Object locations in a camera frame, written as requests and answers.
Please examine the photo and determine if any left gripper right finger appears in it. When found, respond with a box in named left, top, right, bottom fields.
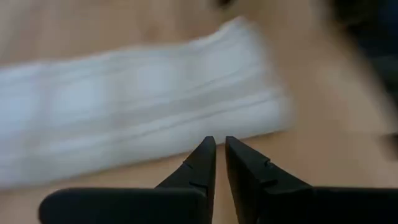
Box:
left=226, top=136, right=398, bottom=224

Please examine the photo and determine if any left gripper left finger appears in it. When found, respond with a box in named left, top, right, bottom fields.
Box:
left=39, top=136, right=217, bottom=224

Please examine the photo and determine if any white plaid towel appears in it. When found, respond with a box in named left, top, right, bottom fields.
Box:
left=0, top=17, right=293, bottom=190

